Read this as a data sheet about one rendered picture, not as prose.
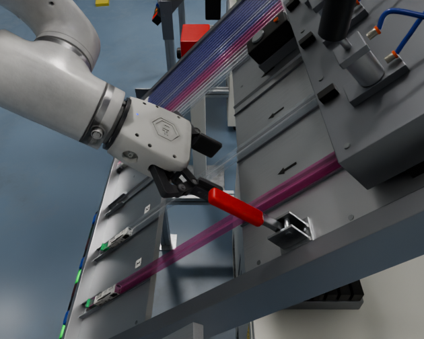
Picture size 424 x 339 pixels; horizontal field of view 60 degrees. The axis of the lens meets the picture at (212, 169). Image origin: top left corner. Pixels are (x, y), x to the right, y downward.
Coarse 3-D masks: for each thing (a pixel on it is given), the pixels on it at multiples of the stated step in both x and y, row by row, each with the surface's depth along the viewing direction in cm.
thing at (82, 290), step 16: (112, 160) 89; (112, 176) 85; (112, 192) 83; (96, 224) 75; (96, 240) 73; (96, 256) 71; (80, 272) 68; (80, 288) 65; (80, 304) 64; (80, 320) 62; (64, 336) 59
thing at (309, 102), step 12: (312, 96) 45; (300, 108) 46; (276, 120) 48; (288, 120) 47; (264, 132) 49; (276, 132) 48; (252, 144) 50; (228, 156) 52; (240, 156) 51; (216, 168) 53; (168, 204) 59; (144, 216) 63; (156, 216) 61; (132, 228) 64
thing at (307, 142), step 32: (256, 64) 63; (288, 64) 55; (256, 96) 58; (288, 96) 51; (256, 128) 53; (288, 128) 47; (320, 128) 43; (256, 160) 49; (288, 160) 44; (256, 192) 45; (320, 192) 38; (352, 192) 35; (384, 192) 32; (320, 224) 36; (256, 256) 40
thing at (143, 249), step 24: (120, 192) 80; (144, 192) 71; (120, 216) 73; (144, 240) 61; (96, 264) 70; (120, 264) 62; (144, 264) 57; (96, 288) 65; (144, 288) 53; (96, 312) 60; (120, 312) 55; (144, 312) 50; (96, 336) 56
